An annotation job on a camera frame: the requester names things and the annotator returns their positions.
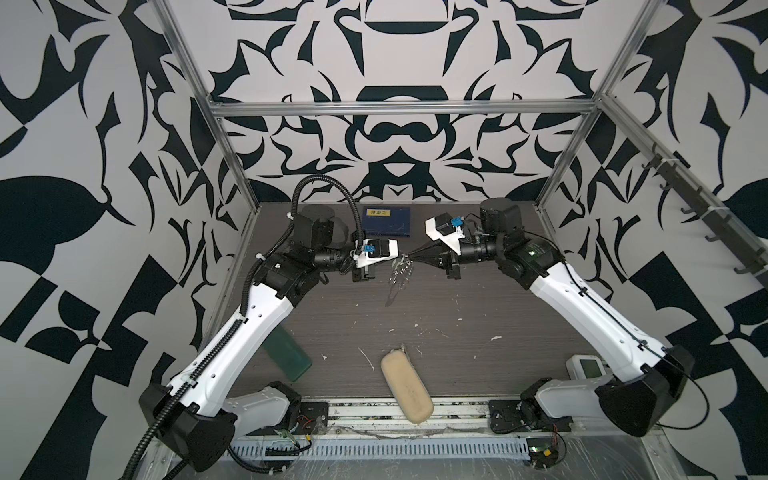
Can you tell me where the white slotted cable duct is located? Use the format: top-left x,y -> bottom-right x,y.
232,438 -> 530,461

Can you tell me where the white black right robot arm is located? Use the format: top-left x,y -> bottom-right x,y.
394,198 -> 695,437

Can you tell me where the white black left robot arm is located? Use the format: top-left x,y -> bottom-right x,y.
122,174 -> 395,479

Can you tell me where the green circuit board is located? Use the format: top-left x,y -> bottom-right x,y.
527,436 -> 562,470

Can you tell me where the silver keyring cluster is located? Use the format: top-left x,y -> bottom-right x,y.
389,255 -> 413,289

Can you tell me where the blue book yellow label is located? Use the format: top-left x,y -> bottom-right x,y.
362,206 -> 411,237

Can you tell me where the green translucent plastic case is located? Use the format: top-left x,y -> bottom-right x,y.
263,325 -> 313,382

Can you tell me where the beige glasses case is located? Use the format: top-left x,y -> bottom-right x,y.
380,349 -> 434,425

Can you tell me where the white digital timer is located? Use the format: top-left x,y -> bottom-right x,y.
566,354 -> 608,380

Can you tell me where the black wall hook rack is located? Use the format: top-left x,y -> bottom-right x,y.
640,143 -> 767,289

